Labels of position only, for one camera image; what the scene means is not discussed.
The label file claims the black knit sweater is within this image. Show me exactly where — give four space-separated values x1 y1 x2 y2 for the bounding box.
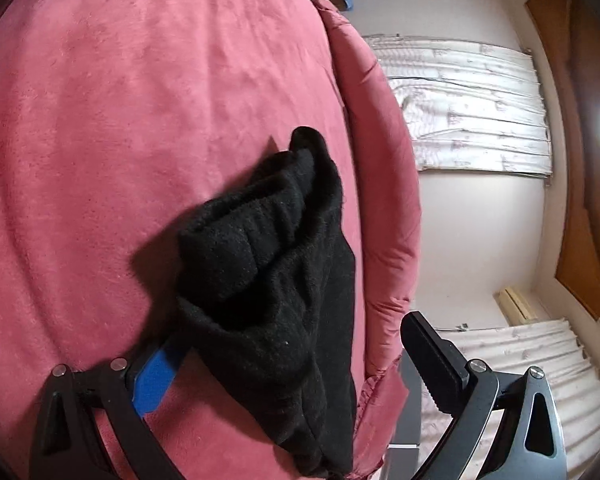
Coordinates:
175 127 356 479

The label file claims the white window blind lower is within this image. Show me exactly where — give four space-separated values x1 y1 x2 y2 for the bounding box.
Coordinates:
414 316 600 480

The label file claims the white window blind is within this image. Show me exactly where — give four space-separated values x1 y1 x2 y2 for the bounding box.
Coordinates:
365 35 553 178
414 316 600 480

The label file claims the red velvet cushion rim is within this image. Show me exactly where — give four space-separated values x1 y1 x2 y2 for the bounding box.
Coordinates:
314 0 422 479

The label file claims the white window blind upper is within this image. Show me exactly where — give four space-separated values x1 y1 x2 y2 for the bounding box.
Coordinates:
365 35 553 178

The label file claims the red velvet round cushion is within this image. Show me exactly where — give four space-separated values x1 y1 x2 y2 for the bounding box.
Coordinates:
0 0 361 478

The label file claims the wooden door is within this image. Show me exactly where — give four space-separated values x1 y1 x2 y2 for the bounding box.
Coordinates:
526 0 600 318

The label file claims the dark grey chair frame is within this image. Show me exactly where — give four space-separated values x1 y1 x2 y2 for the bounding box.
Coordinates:
380 352 422 480

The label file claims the wall air conditioner unit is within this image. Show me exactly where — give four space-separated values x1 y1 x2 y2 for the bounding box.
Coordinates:
494 287 539 326

